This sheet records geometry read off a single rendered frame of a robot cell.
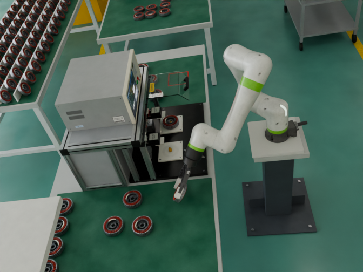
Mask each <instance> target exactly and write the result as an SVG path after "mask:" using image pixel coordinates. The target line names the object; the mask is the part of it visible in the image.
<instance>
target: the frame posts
mask: <svg viewBox="0 0 363 272"><path fill-rule="evenodd" d="M153 102H154V106H155V107H159V106H160V105H159V101H158V98H153ZM139 148H140V151H141V153H142V156H143V159H144V161H145V164H146V167H147V170H148V173H149V175H150V178H151V180H153V179H156V173H155V171H154V168H153V164H152V162H151V159H150V156H149V153H148V150H147V147H146V144H145V142H143V143H141V147H139ZM121 150H122V152H123V154H124V157H125V160H126V162H127V164H128V167H129V169H130V172H131V174H132V176H133V179H134V181H136V180H137V181H139V179H140V177H139V174H138V171H137V169H136V166H135V163H134V161H133V158H132V156H131V153H130V151H129V149H128V148H122V149H121Z"/></svg>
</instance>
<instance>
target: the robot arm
mask: <svg viewBox="0 0 363 272"><path fill-rule="evenodd" d="M223 57H224V62H225V63H226V65H227V66H228V68H229V69H230V70H231V72H232V74H233V75H234V77H235V79H236V81H237V83H238V88H237V92H236V95H235V98H234V101H233V104H232V106H231V109H230V111H229V113H228V116H227V118H226V120H225V122H224V124H223V127H222V129H221V130H217V129H216V128H213V127H212V126H210V125H208V124H205V123H199V124H196V126H195V127H194V128H193V129H192V134H191V138H190V141H189V143H188V146H187V148H186V149H185V150H184V151H185V153H184V154H185V156H184V159H183V163H184V165H183V167H182V169H181V171H180V173H179V176H178V179H177V181H176V183H175V186H174V189H176V188H177V187H178V189H177V191H176V194H175V196H174V198H177V199H180V196H181V194H182V192H183V190H184V189H185V186H186V183H187V181H188V178H189V175H190V173H191V167H196V164H197V162H198V161H199V160H201V158H205V157H204V156H203V153H204V150H205V148H206V147H207V146H208V147H210V148H212V149H215V150H216V151H218V152H220V153H224V154H227V153H230V152H232V151H233V150H234V148H235V146H236V142H237V139H238V137H239V133H240V131H241V128H242V126H243V124H244V122H245V120H246V118H247V116H248V114H249V112H250V111H251V112H253V113H255V114H257V115H259V116H261V117H263V118H265V119H266V127H267V129H266V131H265V137H266V139H267V140H268V141H270V142H274V143H281V142H284V141H286V140H287V139H288V138H289V137H290V136H291V137H296V136H297V130H299V129H297V128H298V126H302V125H306V124H307V121H302V122H299V123H298V122H296V121H295V122H293V120H290V121H289V120H288V103H287V102H286V101H284V100H283V99H279V98H276V97H271V96H269V95H267V94H265V93H262V91H261V90H262V88H263V87H264V85H265V83H266V81H267V79H268V77H269V75H270V73H271V70H272V61H271V59H270V57H269V56H268V55H266V54H263V53H259V52H255V51H252V50H249V49H247V48H245V47H243V46H241V45H239V44H232V45H230V46H228V47H227V48H226V50H225V51H224V55H223ZM179 184H180V186H178V185H179Z"/></svg>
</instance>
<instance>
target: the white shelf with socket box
mask: <svg viewBox="0 0 363 272"><path fill-rule="evenodd" d="M62 204H63V199H62V198H61V196H54V197H49V198H39V199H28V200H18V201H9V202H0V272H44V271H45V267H46V263H47V260H48V257H49V252H50V249H51V245H52V241H53V237H54V234H55V230H56V226H57V222H58V218H59V215H60V212H61V207H62Z"/></svg>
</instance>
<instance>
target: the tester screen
mask: <svg viewBox="0 0 363 272"><path fill-rule="evenodd" d="M133 83H134V76H133V73H132V72H131V79H130V86H129V92H128V97H127V98H128V100H129V103H130V106H131V109H132V112H133V115H134V112H135V110H134V109H133V102H134V101H135V104H136V103H137V101H136V98H135V92H133ZM135 90H136V84H135ZM136 107H137V104H136ZM135 116H136V112H135ZM135 116H134V118H135Z"/></svg>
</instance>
